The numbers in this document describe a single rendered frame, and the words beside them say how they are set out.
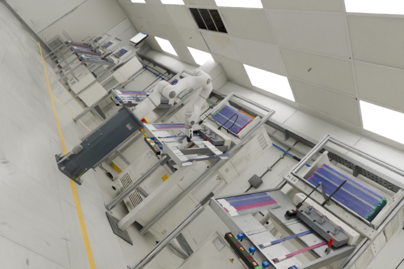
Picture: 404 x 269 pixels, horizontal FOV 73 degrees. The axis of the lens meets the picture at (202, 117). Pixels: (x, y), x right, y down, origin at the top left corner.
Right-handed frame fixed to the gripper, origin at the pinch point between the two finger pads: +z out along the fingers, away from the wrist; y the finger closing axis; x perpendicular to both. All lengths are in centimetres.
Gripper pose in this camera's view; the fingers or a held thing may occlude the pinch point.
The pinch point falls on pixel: (188, 140)
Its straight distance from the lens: 290.3
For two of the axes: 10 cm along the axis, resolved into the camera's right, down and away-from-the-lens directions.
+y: -5.0, -3.5, 7.9
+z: -0.3, 9.2, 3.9
